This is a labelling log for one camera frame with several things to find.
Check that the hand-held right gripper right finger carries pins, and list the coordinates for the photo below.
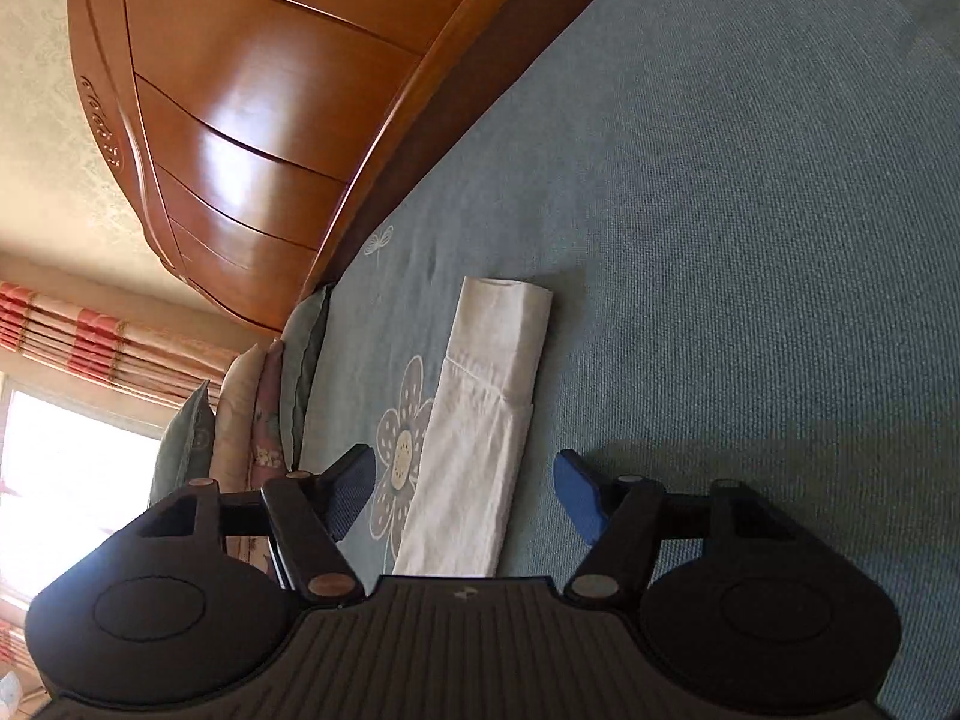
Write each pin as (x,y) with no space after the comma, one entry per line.
(581,499)

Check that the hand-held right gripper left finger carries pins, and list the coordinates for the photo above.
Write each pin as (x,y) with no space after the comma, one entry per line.
(349,491)

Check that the white printed t-shirt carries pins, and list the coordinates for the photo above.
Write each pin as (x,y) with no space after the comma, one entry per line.
(465,465)

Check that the mauve floral folded quilt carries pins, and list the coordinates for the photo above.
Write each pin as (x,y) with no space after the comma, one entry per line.
(268,405)

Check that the small blue-grey pillow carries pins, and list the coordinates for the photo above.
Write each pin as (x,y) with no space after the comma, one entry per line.
(304,375)

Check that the cream floral folded quilt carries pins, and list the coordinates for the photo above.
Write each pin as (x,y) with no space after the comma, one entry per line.
(236,420)

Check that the large blue-grey pillow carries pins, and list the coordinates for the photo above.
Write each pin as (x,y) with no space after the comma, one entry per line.
(184,450)

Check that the red patterned curtain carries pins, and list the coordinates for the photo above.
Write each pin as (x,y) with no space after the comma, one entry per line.
(112,345)

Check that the bright window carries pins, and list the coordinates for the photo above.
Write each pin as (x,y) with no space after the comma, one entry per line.
(67,480)

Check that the blue floral bed sheet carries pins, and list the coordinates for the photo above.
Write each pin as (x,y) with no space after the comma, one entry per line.
(712,240)

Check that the wooden bed headboard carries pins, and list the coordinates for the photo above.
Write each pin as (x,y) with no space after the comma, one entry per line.
(262,90)

